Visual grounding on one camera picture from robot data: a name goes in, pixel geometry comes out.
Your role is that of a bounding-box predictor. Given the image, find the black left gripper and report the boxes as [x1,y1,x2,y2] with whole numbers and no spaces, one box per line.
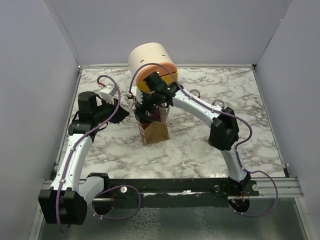
[94,96,130,124]

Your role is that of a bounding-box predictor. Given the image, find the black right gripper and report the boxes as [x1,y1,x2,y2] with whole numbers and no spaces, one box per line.
[133,91,161,125]

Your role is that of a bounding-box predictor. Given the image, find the red cola can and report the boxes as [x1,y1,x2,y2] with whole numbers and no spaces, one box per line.
[138,115,154,130]
[190,89,201,98]

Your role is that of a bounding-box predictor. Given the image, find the red cola can front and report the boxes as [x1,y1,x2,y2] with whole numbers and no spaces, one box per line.
[138,115,154,130]

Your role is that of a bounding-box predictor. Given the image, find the brown canvas bag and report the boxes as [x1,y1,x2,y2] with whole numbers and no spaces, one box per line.
[132,99,170,146]

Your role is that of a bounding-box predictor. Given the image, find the purple fanta can front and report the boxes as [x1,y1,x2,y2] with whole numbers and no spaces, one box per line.
[152,106,161,121]

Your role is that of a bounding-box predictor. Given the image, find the purple fanta can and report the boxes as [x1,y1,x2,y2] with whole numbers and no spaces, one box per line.
[152,106,161,121]
[212,99,225,109]

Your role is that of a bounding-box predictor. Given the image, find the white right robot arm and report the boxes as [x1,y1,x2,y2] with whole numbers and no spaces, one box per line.
[134,72,251,196]

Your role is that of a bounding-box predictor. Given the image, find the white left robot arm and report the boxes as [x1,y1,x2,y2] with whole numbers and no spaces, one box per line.
[38,91,129,226]

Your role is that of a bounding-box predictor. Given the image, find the cream round drawer cabinet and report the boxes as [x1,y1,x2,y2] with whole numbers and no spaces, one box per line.
[128,42,178,93]

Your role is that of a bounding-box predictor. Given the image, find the purple fanta can rear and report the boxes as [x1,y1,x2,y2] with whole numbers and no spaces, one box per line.
[212,99,225,109]

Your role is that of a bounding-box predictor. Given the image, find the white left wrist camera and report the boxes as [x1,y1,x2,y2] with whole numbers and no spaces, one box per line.
[99,83,117,105]

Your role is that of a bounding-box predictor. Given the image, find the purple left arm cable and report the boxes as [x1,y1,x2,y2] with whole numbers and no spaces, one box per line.
[56,74,122,233]

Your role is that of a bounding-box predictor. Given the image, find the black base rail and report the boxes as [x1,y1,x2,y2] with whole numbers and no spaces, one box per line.
[79,173,259,213]

